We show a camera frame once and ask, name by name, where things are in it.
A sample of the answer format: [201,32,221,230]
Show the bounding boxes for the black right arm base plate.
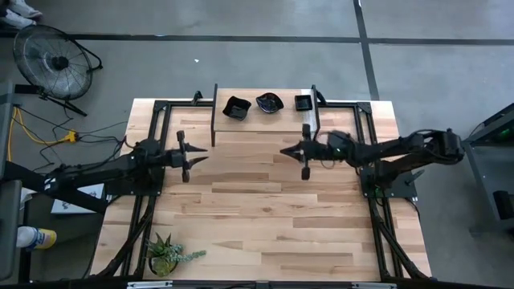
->
[359,166,418,200]

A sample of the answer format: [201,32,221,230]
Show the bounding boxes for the yellow extension cord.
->
[6,106,80,161]

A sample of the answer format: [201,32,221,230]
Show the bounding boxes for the white paper sheet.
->
[50,182,108,216]

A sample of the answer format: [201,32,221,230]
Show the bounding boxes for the black clamp lever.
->
[403,169,426,186]

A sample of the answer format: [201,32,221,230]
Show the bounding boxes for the black aluminium table frame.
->
[96,99,429,280]

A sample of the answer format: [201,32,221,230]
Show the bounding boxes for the small square black plate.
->
[294,94,314,112]

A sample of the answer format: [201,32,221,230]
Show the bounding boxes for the white yellow wipes canister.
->
[15,226,58,251]

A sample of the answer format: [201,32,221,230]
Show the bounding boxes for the green succulent potted plant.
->
[145,232,208,279]

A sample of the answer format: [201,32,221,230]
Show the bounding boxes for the leaf shaped black plate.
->
[255,92,285,115]

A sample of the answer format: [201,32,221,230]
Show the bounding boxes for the black floor fan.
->
[11,23,104,117]

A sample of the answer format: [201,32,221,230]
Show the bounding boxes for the person's foot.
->
[10,0,43,19]
[0,8,37,30]

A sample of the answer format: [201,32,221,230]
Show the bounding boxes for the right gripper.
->
[279,123,357,181]

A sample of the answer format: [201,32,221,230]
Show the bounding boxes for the wooden shelf riser black legs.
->
[210,83,322,149]

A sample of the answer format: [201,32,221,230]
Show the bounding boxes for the grey metal cart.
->
[461,102,514,234]

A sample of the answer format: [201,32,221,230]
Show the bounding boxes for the black floor cable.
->
[18,106,129,177]

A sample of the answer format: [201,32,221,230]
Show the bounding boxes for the black box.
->
[492,189,514,221]

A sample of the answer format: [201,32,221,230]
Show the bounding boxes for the silver metal bracket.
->
[127,280,173,289]
[352,282,398,289]

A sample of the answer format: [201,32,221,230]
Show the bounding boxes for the dark grey side table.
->
[0,82,108,284]

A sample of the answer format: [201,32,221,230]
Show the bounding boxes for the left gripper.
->
[170,129,210,184]

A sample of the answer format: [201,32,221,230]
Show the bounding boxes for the wavy square black plate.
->
[222,95,253,122]

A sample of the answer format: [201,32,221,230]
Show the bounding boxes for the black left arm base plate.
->
[104,168,165,197]

